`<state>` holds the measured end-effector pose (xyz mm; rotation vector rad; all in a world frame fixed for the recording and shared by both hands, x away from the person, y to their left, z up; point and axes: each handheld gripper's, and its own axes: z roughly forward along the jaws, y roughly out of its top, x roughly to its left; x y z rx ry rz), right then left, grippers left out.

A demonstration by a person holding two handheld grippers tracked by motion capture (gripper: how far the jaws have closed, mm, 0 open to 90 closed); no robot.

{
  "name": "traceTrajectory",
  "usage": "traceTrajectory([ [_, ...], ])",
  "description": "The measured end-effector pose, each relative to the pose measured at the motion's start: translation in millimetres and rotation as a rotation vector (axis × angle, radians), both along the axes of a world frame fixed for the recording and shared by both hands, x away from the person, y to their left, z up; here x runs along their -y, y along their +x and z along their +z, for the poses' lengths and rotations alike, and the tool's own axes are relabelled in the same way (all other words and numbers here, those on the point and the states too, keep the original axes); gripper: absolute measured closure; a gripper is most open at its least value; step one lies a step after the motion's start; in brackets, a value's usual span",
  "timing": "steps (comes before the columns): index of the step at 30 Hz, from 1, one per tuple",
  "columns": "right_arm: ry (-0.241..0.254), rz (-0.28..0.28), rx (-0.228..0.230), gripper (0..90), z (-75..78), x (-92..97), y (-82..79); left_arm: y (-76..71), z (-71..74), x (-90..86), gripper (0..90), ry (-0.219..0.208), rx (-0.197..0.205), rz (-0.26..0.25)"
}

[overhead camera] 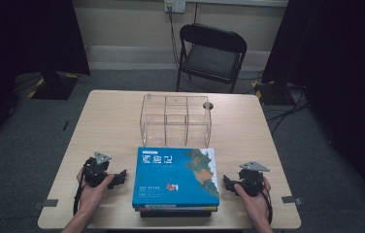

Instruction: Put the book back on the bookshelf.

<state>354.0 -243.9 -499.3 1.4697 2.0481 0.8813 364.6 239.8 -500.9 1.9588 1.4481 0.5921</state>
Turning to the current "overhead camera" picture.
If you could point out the grey tape piece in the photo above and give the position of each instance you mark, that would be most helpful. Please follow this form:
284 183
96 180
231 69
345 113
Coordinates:
290 200
49 203

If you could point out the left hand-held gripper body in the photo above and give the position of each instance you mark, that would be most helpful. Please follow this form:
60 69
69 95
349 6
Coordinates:
94 173

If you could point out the black folding chair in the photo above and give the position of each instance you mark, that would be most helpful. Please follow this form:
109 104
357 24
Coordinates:
211 58

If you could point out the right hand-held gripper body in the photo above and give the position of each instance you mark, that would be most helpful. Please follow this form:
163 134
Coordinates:
251 181

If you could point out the black stand base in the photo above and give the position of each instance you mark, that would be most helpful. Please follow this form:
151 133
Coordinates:
54 85

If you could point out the clear acrylic book rack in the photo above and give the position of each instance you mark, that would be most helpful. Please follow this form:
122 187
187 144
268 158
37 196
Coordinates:
175 123

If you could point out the black book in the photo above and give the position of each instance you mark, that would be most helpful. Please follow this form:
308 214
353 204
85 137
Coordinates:
175 214

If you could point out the black table grommet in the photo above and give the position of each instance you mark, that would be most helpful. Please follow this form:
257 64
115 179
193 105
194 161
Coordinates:
208 105

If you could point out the person's right hand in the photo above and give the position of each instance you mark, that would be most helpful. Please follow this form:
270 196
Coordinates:
258 207

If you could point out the blue book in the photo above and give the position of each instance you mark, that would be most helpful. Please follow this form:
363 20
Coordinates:
167 178

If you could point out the white wall socket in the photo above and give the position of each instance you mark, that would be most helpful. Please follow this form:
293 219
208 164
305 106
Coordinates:
174 6

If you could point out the person's left hand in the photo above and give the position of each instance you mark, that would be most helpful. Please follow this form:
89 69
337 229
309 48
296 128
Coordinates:
91 197

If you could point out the dark curtain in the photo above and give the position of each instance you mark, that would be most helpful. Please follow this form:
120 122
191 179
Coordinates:
25 39
339 64

